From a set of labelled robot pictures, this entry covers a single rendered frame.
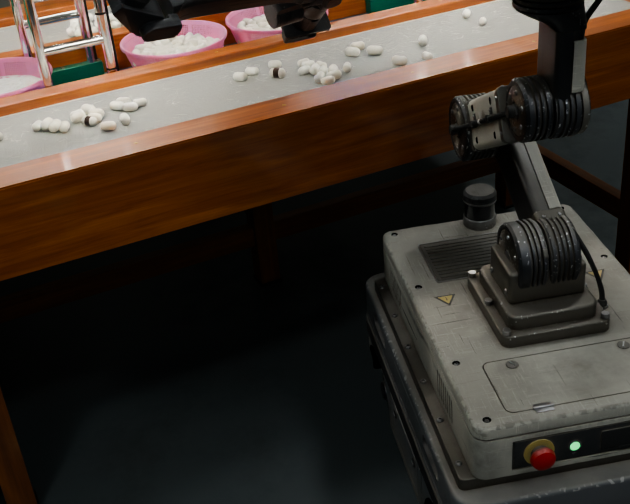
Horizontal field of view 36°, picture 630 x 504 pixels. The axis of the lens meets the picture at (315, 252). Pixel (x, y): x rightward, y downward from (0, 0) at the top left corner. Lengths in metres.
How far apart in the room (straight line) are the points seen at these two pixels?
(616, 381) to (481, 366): 0.22
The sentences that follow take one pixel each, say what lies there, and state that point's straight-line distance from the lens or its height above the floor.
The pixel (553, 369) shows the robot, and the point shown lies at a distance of 1.69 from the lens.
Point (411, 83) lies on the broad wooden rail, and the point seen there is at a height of 0.76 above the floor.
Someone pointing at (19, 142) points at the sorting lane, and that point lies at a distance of 2.08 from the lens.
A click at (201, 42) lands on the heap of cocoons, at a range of 2.51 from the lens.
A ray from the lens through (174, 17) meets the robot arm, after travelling 1.64.
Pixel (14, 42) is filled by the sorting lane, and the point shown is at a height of 0.74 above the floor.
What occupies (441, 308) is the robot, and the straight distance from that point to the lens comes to 1.83.
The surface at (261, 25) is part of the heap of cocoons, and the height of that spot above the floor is 0.74.
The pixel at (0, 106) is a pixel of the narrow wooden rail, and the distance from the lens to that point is 2.23.
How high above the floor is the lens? 1.51
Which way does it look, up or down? 31 degrees down
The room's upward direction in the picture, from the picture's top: 5 degrees counter-clockwise
